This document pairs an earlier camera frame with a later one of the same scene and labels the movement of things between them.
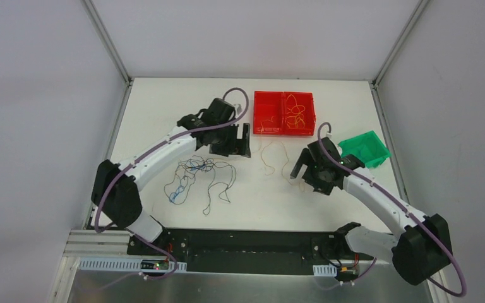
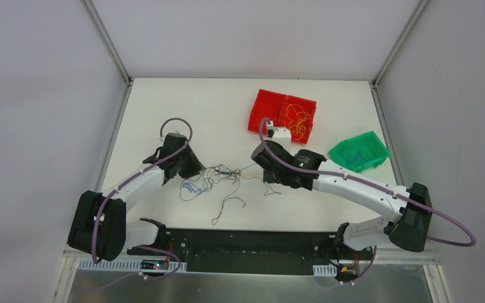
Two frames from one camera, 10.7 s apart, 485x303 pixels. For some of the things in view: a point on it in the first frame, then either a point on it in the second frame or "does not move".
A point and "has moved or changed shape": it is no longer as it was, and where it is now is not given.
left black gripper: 234,146 → 193,163
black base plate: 287,252 does not move
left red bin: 268,109 does not move
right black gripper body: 309,168 → 268,166
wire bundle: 178,188 has moved or changed shape
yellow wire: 298,110 has moved or changed shape
